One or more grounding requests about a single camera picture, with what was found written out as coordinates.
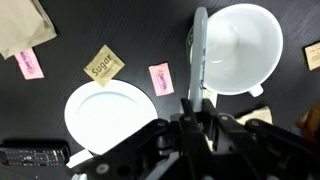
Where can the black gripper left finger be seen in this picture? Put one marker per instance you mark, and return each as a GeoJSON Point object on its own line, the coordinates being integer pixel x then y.
{"type": "Point", "coordinates": [140, 150]}

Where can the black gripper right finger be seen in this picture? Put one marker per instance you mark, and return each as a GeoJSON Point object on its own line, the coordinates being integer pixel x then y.
{"type": "Point", "coordinates": [260, 150]}

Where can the grey marker pen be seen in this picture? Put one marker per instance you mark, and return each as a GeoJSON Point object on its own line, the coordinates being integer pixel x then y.
{"type": "Point", "coordinates": [199, 50]}

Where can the white round plate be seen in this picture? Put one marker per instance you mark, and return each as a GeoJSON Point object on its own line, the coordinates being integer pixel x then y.
{"type": "Point", "coordinates": [106, 113]}

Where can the large brown paper napkin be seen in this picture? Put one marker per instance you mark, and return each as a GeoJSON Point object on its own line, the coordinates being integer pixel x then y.
{"type": "Point", "coordinates": [310, 123]}

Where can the pink sweetener packet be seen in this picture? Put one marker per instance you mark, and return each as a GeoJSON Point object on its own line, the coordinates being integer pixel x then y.
{"type": "Point", "coordinates": [29, 64]}
{"type": "Point", "coordinates": [161, 79]}

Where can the brown sugar packet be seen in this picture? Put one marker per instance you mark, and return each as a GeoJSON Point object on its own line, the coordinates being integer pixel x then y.
{"type": "Point", "coordinates": [104, 65]}

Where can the white ceramic bowl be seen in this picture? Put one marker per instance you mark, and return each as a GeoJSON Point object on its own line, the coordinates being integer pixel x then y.
{"type": "Point", "coordinates": [243, 50]}

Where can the long black TV remote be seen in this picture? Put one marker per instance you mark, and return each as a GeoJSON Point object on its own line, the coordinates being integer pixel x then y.
{"type": "Point", "coordinates": [33, 156]}

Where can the small tan block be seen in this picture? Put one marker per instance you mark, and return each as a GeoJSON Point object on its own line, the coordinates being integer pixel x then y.
{"type": "Point", "coordinates": [313, 56]}

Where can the folded brown napkin stack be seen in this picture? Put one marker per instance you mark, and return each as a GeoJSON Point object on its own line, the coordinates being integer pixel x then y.
{"type": "Point", "coordinates": [23, 26]}

